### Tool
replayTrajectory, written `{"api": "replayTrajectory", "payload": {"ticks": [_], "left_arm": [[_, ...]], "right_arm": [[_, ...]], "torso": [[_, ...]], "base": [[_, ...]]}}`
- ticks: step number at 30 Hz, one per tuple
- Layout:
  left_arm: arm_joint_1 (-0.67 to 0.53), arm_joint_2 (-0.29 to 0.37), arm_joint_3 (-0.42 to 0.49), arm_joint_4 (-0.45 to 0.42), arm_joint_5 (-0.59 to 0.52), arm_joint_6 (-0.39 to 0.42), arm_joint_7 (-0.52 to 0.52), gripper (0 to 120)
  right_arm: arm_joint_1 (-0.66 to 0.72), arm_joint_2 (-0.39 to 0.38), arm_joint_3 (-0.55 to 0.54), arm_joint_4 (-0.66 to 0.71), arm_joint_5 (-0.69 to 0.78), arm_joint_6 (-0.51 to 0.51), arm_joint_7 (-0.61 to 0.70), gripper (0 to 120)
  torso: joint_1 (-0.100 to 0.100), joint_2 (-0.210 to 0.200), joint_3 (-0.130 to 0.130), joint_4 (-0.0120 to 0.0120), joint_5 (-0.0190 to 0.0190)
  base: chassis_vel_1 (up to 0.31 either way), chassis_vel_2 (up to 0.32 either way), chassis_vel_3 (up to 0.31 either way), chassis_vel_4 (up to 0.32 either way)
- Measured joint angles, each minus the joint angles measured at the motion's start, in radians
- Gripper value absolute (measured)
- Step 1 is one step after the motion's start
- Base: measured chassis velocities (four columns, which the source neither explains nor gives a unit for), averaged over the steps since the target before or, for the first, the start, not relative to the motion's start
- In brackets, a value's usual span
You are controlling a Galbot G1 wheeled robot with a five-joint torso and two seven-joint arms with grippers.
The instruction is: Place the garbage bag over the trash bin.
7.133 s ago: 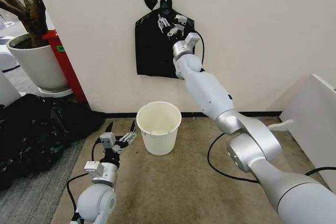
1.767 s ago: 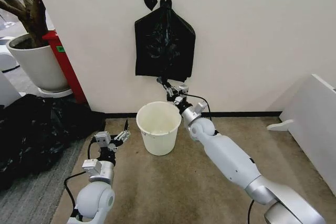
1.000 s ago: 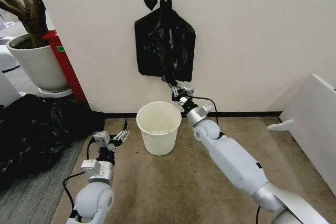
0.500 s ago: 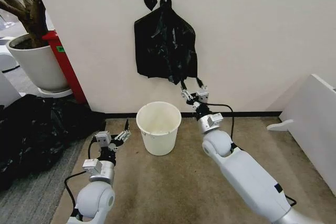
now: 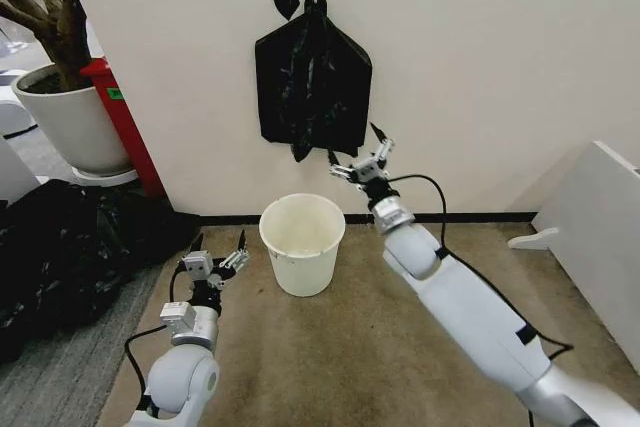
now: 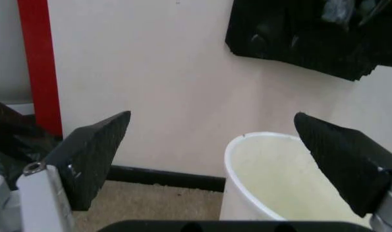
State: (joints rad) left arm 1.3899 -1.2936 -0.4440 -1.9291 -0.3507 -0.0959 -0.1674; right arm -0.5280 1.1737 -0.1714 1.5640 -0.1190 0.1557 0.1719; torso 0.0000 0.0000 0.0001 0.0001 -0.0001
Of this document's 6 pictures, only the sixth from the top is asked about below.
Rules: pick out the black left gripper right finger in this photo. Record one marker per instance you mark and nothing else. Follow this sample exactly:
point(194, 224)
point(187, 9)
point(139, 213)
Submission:
point(341, 159)

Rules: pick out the red vertical panel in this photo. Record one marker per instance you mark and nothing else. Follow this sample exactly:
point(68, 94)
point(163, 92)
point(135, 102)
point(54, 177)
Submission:
point(42, 65)

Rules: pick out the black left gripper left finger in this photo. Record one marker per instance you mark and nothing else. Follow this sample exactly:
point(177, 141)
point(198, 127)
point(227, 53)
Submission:
point(86, 154)

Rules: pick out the black garbage bag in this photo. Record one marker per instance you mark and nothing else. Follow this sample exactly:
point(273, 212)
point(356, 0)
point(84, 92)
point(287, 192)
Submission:
point(12, 142)

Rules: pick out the white plastic trash bin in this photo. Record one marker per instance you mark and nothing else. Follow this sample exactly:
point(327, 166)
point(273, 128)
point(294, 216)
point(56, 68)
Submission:
point(273, 178)

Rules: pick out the black baseboard strip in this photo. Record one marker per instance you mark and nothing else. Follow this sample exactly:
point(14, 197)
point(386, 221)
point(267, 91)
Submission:
point(170, 177)

